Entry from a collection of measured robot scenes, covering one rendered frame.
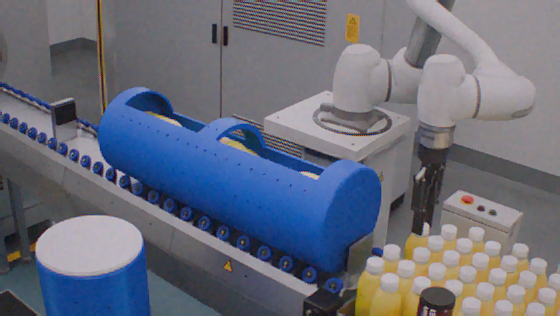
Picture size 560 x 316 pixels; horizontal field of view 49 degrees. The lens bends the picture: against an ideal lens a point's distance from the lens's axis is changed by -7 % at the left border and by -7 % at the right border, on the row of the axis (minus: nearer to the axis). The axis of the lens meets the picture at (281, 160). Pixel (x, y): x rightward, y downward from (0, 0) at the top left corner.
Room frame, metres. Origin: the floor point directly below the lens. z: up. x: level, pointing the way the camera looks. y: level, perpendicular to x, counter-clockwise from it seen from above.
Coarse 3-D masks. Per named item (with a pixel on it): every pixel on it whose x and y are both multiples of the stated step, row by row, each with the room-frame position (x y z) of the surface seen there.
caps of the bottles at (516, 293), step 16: (512, 256) 1.27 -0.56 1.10; (496, 272) 1.20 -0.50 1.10; (528, 272) 1.20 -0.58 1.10; (480, 288) 1.14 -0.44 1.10; (512, 288) 1.14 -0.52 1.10; (544, 288) 1.14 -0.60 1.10; (464, 304) 1.08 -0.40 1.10; (480, 304) 1.08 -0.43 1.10; (496, 304) 1.08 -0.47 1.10; (512, 304) 1.08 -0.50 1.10
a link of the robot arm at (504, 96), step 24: (408, 0) 1.69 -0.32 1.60; (432, 0) 1.66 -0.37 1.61; (432, 24) 1.63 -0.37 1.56; (456, 24) 1.59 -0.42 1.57; (480, 48) 1.53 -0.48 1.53; (480, 72) 1.43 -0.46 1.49; (504, 72) 1.42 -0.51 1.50; (480, 96) 1.37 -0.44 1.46; (504, 96) 1.37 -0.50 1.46; (528, 96) 1.38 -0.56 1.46; (504, 120) 1.39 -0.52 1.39
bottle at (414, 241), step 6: (414, 234) 1.40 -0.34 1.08; (408, 240) 1.41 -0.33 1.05; (414, 240) 1.39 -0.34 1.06; (420, 240) 1.39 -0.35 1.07; (426, 240) 1.39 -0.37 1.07; (408, 246) 1.40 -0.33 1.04; (414, 246) 1.38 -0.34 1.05; (420, 246) 1.38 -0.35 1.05; (426, 246) 1.38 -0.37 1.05; (408, 252) 1.39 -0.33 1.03; (408, 258) 1.39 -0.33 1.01
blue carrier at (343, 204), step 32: (128, 96) 1.92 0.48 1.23; (160, 96) 2.01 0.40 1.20; (128, 128) 1.80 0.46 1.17; (160, 128) 1.74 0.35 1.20; (192, 128) 1.99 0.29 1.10; (224, 128) 1.67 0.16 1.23; (256, 128) 1.76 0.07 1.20; (128, 160) 1.77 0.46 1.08; (160, 160) 1.68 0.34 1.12; (192, 160) 1.61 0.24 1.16; (224, 160) 1.56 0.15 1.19; (256, 160) 1.52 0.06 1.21; (288, 160) 1.73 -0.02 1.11; (192, 192) 1.59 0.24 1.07; (224, 192) 1.51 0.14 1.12; (256, 192) 1.46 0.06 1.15; (288, 192) 1.42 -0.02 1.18; (320, 192) 1.38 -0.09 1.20; (352, 192) 1.43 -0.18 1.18; (256, 224) 1.44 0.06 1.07; (288, 224) 1.38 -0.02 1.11; (320, 224) 1.33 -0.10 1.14; (352, 224) 1.43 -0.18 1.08; (320, 256) 1.33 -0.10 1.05
